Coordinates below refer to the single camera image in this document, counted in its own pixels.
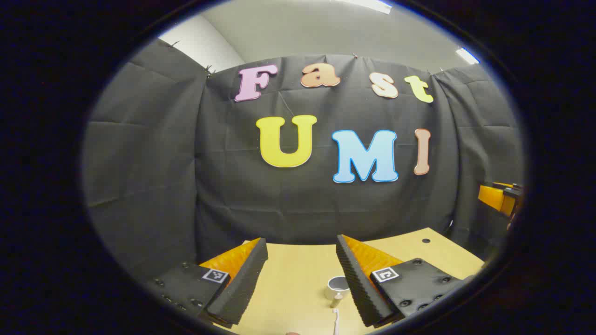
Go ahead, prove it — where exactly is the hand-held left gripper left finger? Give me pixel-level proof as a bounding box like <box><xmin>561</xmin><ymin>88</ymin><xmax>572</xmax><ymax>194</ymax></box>
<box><xmin>147</xmin><ymin>237</ymin><xmax>269</xmax><ymax>326</ymax></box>

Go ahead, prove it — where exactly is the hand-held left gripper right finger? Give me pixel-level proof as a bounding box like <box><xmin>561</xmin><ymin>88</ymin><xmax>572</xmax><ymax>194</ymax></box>
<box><xmin>336</xmin><ymin>234</ymin><xmax>471</xmax><ymax>328</ymax></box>

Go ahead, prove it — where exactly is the white cup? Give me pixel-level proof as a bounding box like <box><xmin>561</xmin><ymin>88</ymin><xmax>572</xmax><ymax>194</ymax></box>
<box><xmin>325</xmin><ymin>275</ymin><xmax>351</xmax><ymax>308</ymax></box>

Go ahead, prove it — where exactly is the light wooden desktop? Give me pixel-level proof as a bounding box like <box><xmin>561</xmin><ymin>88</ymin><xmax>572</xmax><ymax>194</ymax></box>
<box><xmin>196</xmin><ymin>227</ymin><xmax>486</xmax><ymax>335</ymax></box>

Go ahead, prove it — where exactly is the black backdrop cloth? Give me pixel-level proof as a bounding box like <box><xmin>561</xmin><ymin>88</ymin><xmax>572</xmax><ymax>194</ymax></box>
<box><xmin>83</xmin><ymin>40</ymin><xmax>526</xmax><ymax>284</ymax></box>

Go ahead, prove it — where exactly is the ceiling light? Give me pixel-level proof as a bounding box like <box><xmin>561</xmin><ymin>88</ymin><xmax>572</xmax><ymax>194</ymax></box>
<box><xmin>455</xmin><ymin>47</ymin><xmax>480</xmax><ymax>65</ymax></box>
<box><xmin>335</xmin><ymin>0</ymin><xmax>393</xmax><ymax>14</ymax></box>

